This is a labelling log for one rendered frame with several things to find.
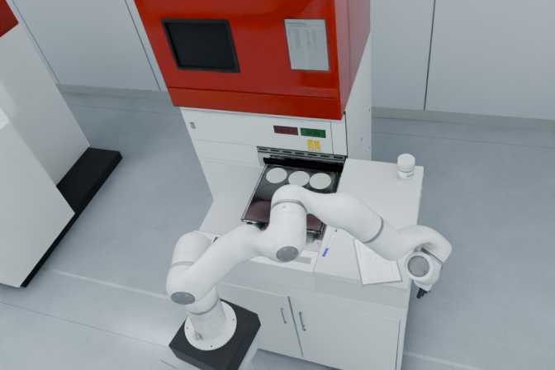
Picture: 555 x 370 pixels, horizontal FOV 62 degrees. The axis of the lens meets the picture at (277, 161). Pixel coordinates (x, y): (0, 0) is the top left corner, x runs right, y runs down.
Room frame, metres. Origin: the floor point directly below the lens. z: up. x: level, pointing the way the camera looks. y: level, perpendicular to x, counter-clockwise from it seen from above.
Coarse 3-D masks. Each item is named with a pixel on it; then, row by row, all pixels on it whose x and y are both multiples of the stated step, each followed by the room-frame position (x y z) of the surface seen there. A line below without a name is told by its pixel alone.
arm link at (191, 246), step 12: (180, 240) 0.93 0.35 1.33; (192, 240) 0.91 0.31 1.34; (204, 240) 0.92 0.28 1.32; (180, 252) 0.88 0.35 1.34; (192, 252) 0.87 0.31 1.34; (204, 252) 0.88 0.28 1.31; (204, 300) 0.81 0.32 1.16; (216, 300) 0.83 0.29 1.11; (192, 312) 0.80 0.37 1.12; (204, 312) 0.79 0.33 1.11
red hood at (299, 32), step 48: (144, 0) 1.80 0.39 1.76; (192, 0) 1.71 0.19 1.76; (240, 0) 1.62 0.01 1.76; (288, 0) 1.54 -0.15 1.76; (336, 0) 1.50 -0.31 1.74; (192, 48) 1.74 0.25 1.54; (240, 48) 1.64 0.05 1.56; (288, 48) 1.55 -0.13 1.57; (336, 48) 1.48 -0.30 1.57; (192, 96) 1.76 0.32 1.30; (240, 96) 1.66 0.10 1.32; (288, 96) 1.57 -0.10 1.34; (336, 96) 1.48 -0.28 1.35
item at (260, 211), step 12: (288, 168) 1.58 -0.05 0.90; (300, 168) 1.57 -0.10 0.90; (264, 180) 1.54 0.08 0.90; (264, 192) 1.46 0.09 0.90; (324, 192) 1.39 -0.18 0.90; (252, 204) 1.41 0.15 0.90; (264, 204) 1.39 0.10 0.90; (252, 216) 1.33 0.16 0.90; (264, 216) 1.32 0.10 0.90; (312, 216) 1.27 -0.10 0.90; (312, 228) 1.20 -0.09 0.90
